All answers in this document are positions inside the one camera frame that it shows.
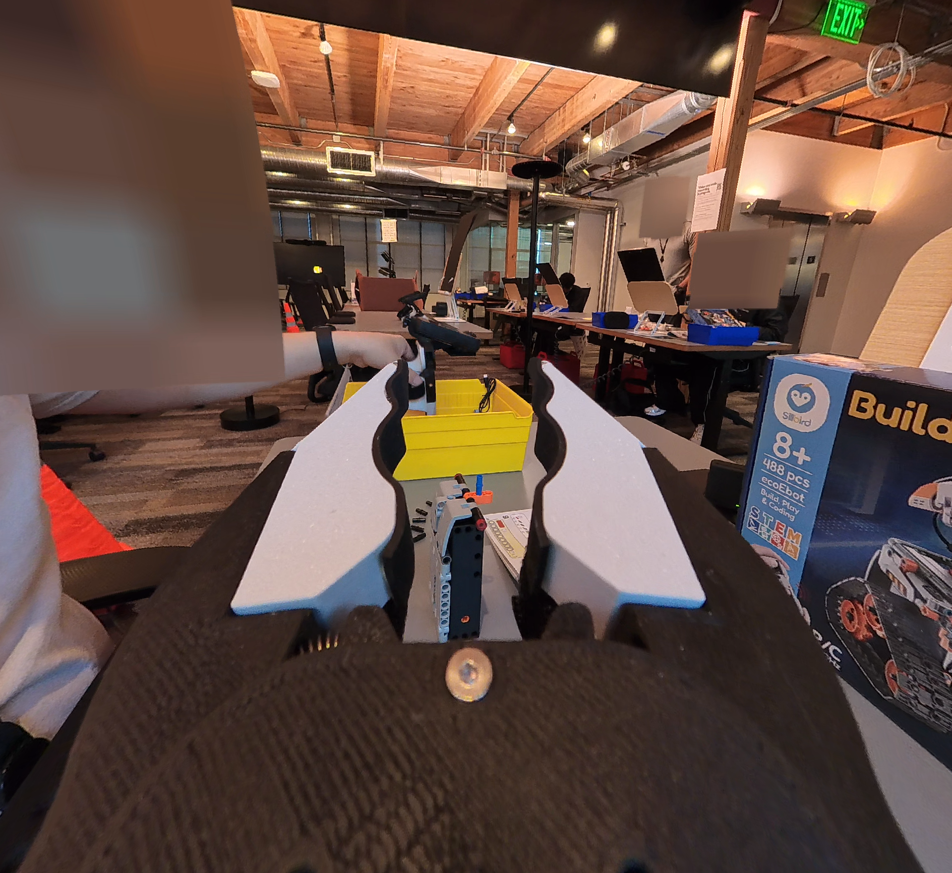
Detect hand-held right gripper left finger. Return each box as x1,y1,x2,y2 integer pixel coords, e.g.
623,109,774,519
231,360,415,625

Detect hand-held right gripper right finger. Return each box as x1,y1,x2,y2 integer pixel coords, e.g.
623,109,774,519
513,360,708,638

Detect yellow plastic bin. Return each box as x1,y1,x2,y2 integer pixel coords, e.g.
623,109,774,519
342,378,535,481

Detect white instruction booklet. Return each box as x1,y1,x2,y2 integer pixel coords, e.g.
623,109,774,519
483,509,533,582

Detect black grey brick assembly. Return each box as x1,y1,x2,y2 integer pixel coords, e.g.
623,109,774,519
430,473,493,643

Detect person's left forearm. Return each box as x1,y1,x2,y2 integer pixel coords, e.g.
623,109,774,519
30,330,317,419

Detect grey desk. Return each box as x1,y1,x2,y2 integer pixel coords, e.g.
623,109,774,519
256,415,952,873

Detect person's left hand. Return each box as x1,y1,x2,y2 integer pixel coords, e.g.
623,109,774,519
336,332,417,370

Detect brown panel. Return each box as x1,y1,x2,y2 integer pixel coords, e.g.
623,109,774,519
356,275,425,312

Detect black device box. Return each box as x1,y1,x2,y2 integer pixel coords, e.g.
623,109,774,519
705,460,745,517

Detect black round base stand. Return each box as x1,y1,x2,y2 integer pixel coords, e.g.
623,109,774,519
219,397,281,431

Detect black monitor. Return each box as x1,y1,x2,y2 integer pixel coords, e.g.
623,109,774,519
273,241,347,287

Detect long wooden table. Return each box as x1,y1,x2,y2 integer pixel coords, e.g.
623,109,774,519
483,300,791,450

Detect black pole stand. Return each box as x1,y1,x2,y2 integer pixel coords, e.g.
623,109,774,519
511,161,564,394

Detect black mesh office chair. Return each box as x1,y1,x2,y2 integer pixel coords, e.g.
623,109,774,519
59,546,190,606

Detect black tilted screen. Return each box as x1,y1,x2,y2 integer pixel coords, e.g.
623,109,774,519
617,247,666,285

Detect beige stand board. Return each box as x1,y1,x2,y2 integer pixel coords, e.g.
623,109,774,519
627,280,679,316

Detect orange cloth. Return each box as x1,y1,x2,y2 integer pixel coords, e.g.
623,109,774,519
41,464,135,562

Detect blue toy robot kit box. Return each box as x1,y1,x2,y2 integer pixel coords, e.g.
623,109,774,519
736,354,952,748

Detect person's torso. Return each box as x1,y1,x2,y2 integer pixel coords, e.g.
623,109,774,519
0,393,113,740

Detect white paper notice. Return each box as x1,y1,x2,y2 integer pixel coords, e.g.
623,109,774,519
690,177,726,233

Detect grey elevator door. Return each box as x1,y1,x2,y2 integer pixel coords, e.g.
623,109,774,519
777,219,828,339

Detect wooden column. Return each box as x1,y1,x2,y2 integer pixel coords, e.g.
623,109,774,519
707,12,769,231

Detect green exit sign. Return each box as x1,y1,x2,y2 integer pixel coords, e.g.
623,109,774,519
820,0,871,45

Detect silver air duct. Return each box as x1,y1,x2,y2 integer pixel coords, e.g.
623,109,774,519
565,91,716,175

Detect white cable coil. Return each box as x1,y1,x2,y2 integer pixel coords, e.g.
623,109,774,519
866,42,916,99

